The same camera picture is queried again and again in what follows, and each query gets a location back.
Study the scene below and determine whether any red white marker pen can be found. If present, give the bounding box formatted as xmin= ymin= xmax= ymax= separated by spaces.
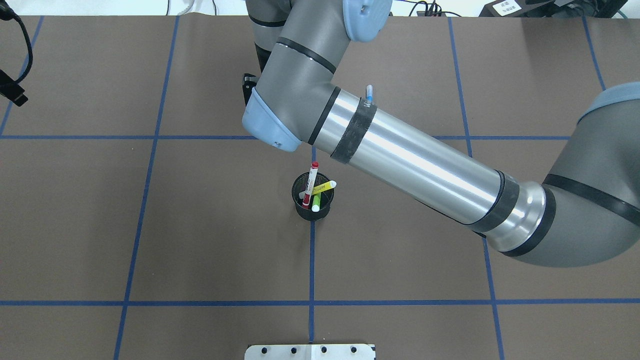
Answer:
xmin=302 ymin=161 xmax=319 ymax=209

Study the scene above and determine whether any yellow highlighter pen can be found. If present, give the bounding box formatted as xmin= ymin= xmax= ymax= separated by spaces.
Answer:
xmin=293 ymin=180 xmax=338 ymax=199

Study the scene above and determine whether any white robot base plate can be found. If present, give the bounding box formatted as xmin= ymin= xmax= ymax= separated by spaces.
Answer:
xmin=244 ymin=343 xmax=377 ymax=360

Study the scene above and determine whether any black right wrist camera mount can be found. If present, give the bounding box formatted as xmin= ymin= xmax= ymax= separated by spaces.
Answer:
xmin=242 ymin=73 xmax=259 ymax=106

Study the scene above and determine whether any green highlighter pen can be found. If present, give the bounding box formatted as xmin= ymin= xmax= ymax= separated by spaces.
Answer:
xmin=311 ymin=193 xmax=322 ymax=213

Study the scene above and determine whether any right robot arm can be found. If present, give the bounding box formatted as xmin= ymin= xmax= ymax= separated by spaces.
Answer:
xmin=242 ymin=0 xmax=640 ymax=268

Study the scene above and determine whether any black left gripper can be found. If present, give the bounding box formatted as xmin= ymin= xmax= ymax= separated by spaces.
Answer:
xmin=0 ymin=69 xmax=29 ymax=107

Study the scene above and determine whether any blue marker pen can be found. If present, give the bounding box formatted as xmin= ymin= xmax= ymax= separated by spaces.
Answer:
xmin=365 ymin=84 xmax=374 ymax=104

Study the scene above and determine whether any black mesh pen cup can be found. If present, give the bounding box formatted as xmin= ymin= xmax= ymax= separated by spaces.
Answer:
xmin=291 ymin=172 xmax=337 ymax=222

